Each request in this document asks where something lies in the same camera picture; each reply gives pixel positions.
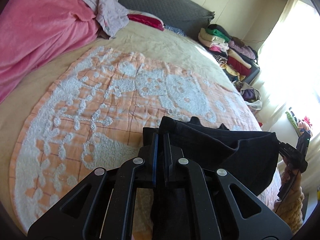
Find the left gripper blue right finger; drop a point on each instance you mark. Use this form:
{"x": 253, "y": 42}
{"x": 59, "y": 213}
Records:
{"x": 167, "y": 154}

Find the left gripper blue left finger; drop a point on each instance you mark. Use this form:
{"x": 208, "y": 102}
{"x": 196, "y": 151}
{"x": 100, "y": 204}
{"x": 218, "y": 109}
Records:
{"x": 154, "y": 156}

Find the black orange IKISS sweatshirt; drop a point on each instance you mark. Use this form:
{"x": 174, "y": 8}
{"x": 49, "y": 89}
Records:
{"x": 250, "y": 156}

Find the bag of clothes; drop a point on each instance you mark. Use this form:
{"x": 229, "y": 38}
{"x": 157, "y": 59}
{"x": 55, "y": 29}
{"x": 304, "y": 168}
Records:
{"x": 250, "y": 95}

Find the stack of folded clothes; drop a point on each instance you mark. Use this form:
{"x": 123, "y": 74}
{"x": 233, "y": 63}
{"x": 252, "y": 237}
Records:
{"x": 237, "y": 60}

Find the right hand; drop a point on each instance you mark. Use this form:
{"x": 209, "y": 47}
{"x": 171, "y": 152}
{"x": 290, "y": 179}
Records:
{"x": 290, "y": 180}

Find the colourful toy by window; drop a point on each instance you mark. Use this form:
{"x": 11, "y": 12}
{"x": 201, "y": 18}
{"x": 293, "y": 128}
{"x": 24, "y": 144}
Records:
{"x": 300, "y": 125}

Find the orange white patterned bedspread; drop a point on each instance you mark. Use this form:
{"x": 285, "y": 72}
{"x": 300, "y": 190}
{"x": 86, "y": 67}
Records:
{"x": 93, "y": 116}

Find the blue patterned cloth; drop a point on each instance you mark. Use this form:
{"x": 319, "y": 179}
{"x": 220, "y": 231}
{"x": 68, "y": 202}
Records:
{"x": 178, "y": 31}

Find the grey quilted headboard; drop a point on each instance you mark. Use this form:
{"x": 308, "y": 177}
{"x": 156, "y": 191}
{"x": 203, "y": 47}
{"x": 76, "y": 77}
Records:
{"x": 182, "y": 14}

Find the lilac crumpled garment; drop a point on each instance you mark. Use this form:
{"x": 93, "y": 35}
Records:
{"x": 110, "y": 14}

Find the pink satin blanket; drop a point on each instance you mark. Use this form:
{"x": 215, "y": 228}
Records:
{"x": 33, "y": 32}

